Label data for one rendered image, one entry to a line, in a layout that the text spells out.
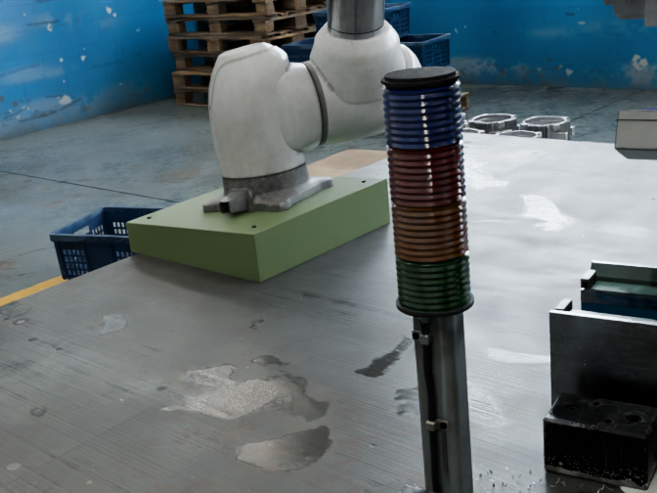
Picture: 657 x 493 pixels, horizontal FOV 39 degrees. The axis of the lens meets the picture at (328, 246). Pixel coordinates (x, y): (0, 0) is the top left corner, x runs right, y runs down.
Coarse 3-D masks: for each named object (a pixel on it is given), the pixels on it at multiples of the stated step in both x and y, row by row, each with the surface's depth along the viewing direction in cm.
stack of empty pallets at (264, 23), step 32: (192, 0) 768; (224, 0) 745; (256, 0) 722; (288, 0) 746; (320, 0) 773; (192, 32) 789; (224, 32) 761; (256, 32) 735; (288, 32) 752; (192, 64) 811; (192, 96) 818
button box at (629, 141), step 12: (624, 120) 117; (636, 120) 116; (648, 120) 115; (624, 132) 116; (636, 132) 116; (648, 132) 115; (624, 144) 116; (636, 144) 116; (648, 144) 115; (624, 156) 121; (636, 156) 119; (648, 156) 118
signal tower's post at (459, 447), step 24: (408, 72) 71; (432, 72) 70; (456, 72) 71; (408, 312) 75; (456, 312) 74; (432, 336) 77; (456, 336) 77; (432, 360) 78; (456, 360) 77; (432, 384) 78; (456, 384) 78; (432, 408) 79; (456, 408) 78; (432, 432) 80; (456, 432) 79; (432, 456) 80; (456, 456) 80; (432, 480) 81; (456, 480) 81
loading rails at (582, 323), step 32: (608, 288) 105; (640, 288) 104; (576, 320) 95; (608, 320) 94; (640, 320) 96; (576, 352) 97; (608, 352) 95; (640, 352) 93; (576, 384) 98; (608, 384) 96; (640, 384) 94
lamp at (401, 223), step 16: (400, 208) 73; (416, 208) 72; (432, 208) 71; (448, 208) 72; (464, 208) 74; (400, 224) 73; (416, 224) 72; (432, 224) 72; (448, 224) 72; (464, 224) 74; (400, 240) 74; (416, 240) 73; (432, 240) 72; (448, 240) 72; (464, 240) 74; (400, 256) 74; (416, 256) 73; (432, 256) 73; (448, 256) 73
